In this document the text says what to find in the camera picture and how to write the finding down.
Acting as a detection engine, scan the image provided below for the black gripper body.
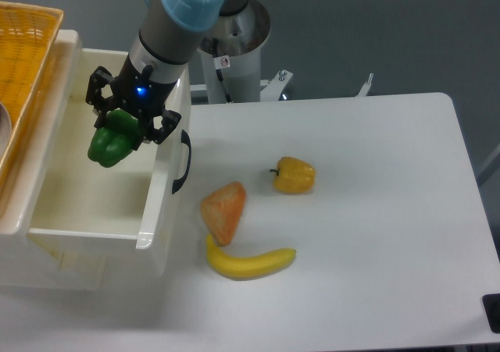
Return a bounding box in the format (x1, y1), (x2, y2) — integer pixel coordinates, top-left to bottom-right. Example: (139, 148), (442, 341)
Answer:
(111, 55), (180, 122)

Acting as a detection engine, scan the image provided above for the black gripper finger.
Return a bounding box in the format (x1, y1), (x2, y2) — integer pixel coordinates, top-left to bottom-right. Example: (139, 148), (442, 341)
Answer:
(134, 109), (182, 149)
(85, 66), (117, 129)

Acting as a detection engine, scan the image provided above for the green bell pepper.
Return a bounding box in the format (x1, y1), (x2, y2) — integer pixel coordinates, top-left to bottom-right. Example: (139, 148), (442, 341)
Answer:
(87, 109), (142, 168)

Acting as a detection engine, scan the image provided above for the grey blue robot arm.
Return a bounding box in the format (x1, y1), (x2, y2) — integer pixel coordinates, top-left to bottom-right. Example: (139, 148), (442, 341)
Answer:
(85, 0), (248, 151)

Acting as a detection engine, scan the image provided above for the white upper drawer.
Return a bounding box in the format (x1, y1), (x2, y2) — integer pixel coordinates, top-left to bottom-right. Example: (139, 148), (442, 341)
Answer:
(30, 49), (191, 276)

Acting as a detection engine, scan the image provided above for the yellow bell pepper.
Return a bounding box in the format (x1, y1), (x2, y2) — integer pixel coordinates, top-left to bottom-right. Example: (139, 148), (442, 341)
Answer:
(269, 157), (316, 194)

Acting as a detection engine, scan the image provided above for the white drawer cabinet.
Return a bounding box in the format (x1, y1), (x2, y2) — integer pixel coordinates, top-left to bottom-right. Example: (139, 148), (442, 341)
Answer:
(1, 30), (105, 290)

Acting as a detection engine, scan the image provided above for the yellow woven basket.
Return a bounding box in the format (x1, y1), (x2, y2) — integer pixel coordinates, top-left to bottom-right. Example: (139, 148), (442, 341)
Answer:
(1, 2), (64, 188)

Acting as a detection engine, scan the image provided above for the orange sandwich slice toy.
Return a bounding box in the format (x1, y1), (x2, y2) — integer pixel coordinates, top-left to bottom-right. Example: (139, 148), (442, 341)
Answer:
(200, 181), (246, 247)

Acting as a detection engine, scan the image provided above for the metal bowl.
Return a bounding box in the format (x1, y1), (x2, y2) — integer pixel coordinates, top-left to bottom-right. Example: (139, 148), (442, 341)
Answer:
(0, 103), (13, 161)

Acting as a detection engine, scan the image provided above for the yellow banana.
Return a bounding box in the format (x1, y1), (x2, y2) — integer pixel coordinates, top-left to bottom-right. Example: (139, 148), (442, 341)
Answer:
(205, 235), (297, 280)

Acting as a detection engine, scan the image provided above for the black corner object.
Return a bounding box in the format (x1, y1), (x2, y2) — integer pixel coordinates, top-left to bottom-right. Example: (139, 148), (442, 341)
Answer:
(482, 293), (500, 334)

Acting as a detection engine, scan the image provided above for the black drawer handle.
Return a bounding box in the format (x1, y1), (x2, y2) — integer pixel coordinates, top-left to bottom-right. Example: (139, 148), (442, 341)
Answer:
(172, 130), (192, 194)

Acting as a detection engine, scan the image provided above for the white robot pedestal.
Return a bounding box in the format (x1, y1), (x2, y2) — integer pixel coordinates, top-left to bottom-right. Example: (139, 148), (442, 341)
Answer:
(198, 0), (270, 104)

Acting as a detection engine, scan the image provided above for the white table bracket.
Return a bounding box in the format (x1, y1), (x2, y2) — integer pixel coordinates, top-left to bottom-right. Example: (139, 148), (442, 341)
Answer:
(357, 73), (374, 97)

